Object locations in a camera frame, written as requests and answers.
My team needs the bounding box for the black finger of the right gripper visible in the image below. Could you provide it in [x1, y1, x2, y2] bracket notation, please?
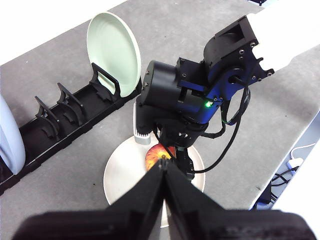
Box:
[174, 146, 196, 183]

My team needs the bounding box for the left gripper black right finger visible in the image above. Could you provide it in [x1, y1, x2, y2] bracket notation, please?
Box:
[163, 159, 316, 240]

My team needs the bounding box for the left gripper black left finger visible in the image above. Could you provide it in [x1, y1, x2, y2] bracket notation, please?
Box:
[11, 159, 166, 240]

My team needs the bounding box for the red yellow apple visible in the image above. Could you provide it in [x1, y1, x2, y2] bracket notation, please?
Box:
[145, 143, 176, 172]

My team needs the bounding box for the cream yellow plate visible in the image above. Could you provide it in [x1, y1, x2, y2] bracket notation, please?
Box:
[103, 136, 206, 228]

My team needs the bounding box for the black plate rack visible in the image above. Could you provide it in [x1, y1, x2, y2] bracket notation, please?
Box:
[0, 62, 143, 196]

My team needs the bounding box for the pale green plate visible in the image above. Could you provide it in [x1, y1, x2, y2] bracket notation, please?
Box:
[86, 11, 142, 99]

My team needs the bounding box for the blue plate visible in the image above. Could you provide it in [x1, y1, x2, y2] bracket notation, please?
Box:
[0, 94, 26, 175]

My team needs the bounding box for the black box under table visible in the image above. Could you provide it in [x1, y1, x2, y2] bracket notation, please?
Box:
[254, 184, 273, 205]

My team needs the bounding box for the white power adapter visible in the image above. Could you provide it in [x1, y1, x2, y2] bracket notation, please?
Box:
[287, 157, 305, 172]

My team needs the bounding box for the short black robot cable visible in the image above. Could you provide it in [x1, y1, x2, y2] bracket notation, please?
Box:
[201, 94, 227, 139]

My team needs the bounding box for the long black robot cable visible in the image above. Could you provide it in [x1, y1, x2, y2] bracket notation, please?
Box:
[191, 74, 252, 175]

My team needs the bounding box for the black floor cable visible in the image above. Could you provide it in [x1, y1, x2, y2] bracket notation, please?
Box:
[269, 166, 300, 187]

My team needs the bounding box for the white power cable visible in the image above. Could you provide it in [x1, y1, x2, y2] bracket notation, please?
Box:
[289, 142, 317, 161]

